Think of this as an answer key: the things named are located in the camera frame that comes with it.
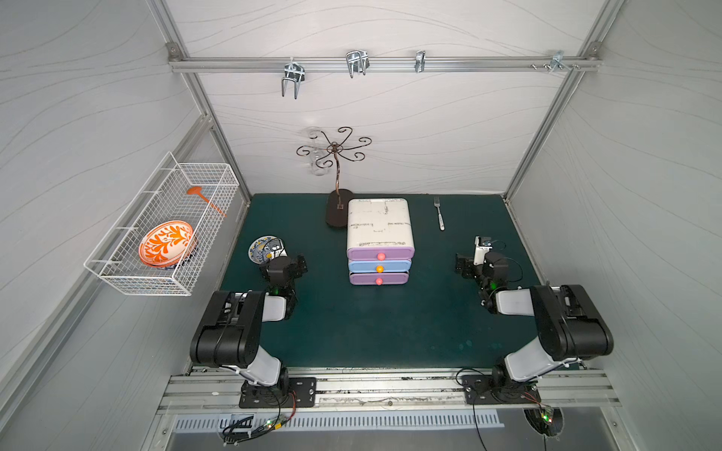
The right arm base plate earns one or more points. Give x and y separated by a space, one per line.
485 390

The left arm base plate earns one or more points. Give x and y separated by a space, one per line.
293 392

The purple top drawer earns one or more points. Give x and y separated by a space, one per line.
380 253

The aluminium wall rail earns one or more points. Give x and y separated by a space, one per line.
378 64

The orange patterned plate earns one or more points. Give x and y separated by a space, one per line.
167 245

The orange spatula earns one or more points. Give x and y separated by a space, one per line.
197 190

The purple bottom drawer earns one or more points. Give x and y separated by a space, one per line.
383 279

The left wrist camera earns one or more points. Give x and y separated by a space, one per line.
274 248

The blue drawer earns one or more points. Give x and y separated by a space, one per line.
378 266

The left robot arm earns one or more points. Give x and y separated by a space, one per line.
229 332

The purple drawer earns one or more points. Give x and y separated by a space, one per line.
380 253
383 279

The double metal hook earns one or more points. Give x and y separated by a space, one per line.
357 62
294 74

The metal hook right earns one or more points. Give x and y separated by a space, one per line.
556 63

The double metal hook middle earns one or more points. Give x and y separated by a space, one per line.
357 62

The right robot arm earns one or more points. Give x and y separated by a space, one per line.
570 329

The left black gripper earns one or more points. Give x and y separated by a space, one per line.
299 265

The blue patterned small bowl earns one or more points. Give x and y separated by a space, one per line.
255 250

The white wire basket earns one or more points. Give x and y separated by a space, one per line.
163 198

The single metal hook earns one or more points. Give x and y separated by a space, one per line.
420 60

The white drawer cabinet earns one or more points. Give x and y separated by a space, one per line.
379 224

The silver fork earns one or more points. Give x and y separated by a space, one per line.
437 206

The metal mug tree stand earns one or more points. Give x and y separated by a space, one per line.
328 153

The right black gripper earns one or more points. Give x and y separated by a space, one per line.
464 266

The double metal hook left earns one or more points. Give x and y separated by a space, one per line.
294 74

